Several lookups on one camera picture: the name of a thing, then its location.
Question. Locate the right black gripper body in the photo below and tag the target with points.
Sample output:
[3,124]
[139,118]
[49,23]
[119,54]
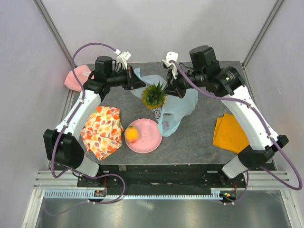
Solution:
[180,82]

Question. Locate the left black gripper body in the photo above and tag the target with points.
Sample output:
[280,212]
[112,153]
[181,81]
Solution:
[123,77]

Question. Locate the fake pineapple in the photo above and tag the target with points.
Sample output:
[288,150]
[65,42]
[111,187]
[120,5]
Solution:
[153,96]

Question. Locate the light blue plastic bag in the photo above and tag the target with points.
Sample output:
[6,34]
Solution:
[169,114]

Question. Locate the fake peach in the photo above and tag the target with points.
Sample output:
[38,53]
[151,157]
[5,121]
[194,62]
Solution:
[131,134]

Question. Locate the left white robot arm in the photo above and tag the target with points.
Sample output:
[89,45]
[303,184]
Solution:
[62,146]

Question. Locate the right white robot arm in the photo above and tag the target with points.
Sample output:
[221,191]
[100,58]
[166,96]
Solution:
[228,86]

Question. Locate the pink plate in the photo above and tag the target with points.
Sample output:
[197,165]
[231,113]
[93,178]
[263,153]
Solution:
[150,137]

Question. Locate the floral patterned cloth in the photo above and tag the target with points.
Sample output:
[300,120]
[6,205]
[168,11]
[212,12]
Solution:
[102,133]

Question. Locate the orange folded cloth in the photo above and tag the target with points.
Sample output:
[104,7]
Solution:
[229,135]

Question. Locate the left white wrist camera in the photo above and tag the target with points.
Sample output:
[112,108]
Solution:
[122,58]

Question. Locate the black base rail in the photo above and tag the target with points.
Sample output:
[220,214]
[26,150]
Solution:
[201,175]

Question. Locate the slotted cable duct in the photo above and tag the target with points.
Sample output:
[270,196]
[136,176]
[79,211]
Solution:
[97,194]

